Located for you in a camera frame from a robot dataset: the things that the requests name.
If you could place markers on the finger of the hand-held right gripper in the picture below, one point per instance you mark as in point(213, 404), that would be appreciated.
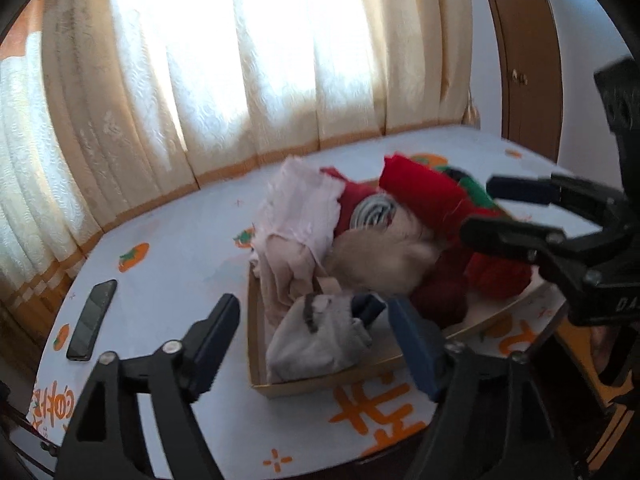
point(520, 190)
point(500, 232)

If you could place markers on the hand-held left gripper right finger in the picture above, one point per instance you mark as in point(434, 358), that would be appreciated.
point(415, 347)

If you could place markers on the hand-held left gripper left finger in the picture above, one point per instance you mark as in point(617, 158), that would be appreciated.
point(215, 345)

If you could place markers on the green and black underwear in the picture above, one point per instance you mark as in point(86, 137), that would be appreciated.
point(472, 192)

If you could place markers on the maroon underwear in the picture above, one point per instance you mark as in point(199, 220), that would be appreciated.
point(442, 290)

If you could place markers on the bright red underwear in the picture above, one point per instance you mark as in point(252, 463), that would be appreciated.
point(420, 190)

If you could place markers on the shallow tan cardboard tray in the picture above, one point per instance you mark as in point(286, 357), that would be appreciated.
point(300, 387)

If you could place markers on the grey white underwear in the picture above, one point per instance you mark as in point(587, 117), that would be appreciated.
point(310, 350)

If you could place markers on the cream patterned underwear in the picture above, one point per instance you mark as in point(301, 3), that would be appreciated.
point(385, 255)

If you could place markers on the pale pink underwear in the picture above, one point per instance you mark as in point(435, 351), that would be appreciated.
point(295, 220)

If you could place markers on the dark red grey-waistband underwear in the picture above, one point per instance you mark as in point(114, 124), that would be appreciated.
point(355, 200)

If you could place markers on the dark blue cloth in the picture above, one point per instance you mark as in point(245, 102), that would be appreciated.
point(370, 307)

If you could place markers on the curtain tassel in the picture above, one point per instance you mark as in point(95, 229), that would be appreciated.
point(471, 112)

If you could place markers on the brass door knob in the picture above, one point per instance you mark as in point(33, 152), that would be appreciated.
point(520, 78)

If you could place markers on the black smartphone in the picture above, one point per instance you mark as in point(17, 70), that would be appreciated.
point(91, 320)

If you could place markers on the brown wooden door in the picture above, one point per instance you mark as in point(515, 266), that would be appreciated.
point(525, 25)

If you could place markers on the cream and orange curtain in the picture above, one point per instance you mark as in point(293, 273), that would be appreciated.
point(150, 110)

